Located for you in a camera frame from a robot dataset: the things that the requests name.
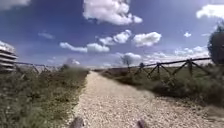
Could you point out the pale gravel path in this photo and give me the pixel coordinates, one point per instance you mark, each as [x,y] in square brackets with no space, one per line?
[133,106]

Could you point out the wooden rail fence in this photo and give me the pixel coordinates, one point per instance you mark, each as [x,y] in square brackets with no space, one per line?
[33,67]

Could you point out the distant bare tree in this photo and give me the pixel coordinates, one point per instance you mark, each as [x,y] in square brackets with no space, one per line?
[126,60]

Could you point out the dark leafy tree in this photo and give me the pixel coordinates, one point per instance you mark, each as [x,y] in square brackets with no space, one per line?
[217,45]

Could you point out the grass verge with weeds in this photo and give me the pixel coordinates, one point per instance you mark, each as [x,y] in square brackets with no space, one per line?
[36,96]

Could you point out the pale multi-storey building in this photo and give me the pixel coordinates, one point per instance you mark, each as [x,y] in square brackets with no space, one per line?
[6,56]

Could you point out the grass verge with dry leaves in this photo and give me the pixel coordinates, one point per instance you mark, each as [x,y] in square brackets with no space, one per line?
[180,83]

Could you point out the wooden cross-braced fence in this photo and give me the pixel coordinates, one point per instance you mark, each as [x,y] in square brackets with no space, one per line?
[173,66]

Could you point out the robot's own part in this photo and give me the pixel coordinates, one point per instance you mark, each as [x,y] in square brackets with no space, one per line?
[77,122]
[141,124]

